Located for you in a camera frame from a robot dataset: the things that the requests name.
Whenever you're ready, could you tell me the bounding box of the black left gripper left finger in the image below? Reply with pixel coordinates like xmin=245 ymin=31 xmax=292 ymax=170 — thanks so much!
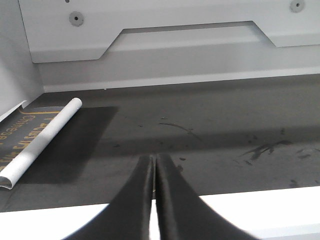
xmin=66 ymin=156 xmax=154 ymax=240

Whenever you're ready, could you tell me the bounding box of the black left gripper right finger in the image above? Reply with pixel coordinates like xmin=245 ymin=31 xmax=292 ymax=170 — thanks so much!
xmin=155 ymin=153 xmax=255 ymax=240

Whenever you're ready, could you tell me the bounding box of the white base cabinet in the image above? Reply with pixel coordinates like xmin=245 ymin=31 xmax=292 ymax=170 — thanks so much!
xmin=0 ymin=186 xmax=320 ymax=240

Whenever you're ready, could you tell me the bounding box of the rolled white poster paper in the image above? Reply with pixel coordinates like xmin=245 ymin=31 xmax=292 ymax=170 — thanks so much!
xmin=0 ymin=97 xmax=82 ymax=190

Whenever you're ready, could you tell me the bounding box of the white fume hood back panel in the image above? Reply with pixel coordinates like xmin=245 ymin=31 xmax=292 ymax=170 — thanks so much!
xmin=0 ymin=0 xmax=320 ymax=94

